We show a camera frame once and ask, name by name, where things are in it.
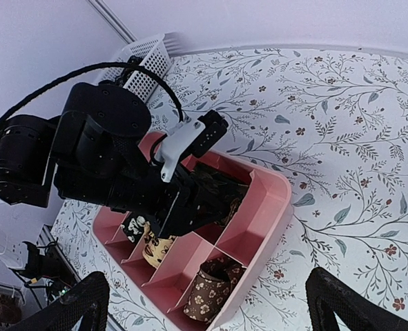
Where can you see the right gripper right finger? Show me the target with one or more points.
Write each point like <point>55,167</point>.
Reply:
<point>328,299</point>

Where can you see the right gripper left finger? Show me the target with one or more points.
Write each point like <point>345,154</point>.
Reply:
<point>86,303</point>

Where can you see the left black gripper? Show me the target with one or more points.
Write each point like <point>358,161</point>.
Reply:
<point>186,205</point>

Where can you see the brown green patterned tie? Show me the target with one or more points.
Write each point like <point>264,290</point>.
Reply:
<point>229,190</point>

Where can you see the pink divided organizer box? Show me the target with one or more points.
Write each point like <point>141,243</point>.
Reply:
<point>250,238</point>

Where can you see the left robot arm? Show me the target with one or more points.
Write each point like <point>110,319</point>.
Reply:
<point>91,153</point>

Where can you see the pile of dark ties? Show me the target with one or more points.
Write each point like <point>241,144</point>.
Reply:
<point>127,72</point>

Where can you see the yellow patterned rolled tie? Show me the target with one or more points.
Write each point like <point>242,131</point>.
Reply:
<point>155,249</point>

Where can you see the black white rolled tie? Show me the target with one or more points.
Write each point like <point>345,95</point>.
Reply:
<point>135,226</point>

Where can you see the dark red rolled tie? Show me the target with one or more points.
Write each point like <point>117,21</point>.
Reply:
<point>215,281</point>

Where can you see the white plastic mesh basket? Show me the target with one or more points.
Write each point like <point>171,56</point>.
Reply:
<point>150,53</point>

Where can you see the floral patterned table mat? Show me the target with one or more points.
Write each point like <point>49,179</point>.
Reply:
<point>335,123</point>

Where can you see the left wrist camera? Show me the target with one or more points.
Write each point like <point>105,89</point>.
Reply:
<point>189,137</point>

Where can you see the left aluminium frame post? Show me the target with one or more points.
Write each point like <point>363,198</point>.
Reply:
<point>117,25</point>

